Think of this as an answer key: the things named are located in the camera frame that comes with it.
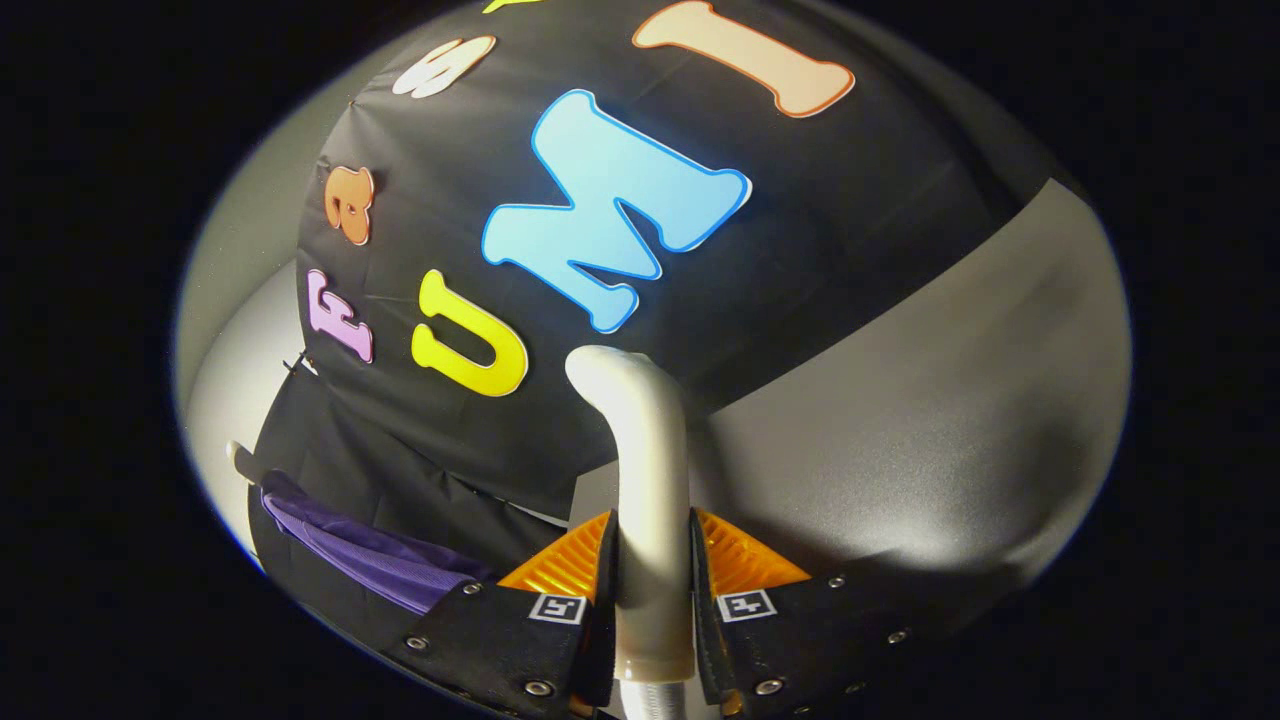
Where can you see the black backdrop cloth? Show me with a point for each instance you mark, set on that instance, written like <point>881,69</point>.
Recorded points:
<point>850,220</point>

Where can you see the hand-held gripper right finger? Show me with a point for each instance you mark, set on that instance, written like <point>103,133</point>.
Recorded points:
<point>705,640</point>

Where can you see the beige cabinet with dark top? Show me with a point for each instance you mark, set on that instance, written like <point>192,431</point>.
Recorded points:
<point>950,420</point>

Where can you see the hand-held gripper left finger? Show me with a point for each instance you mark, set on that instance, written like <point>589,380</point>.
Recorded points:
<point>603,640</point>

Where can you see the white clothes hanger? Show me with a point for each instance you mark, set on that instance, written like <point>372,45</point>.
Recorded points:
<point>242,462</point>

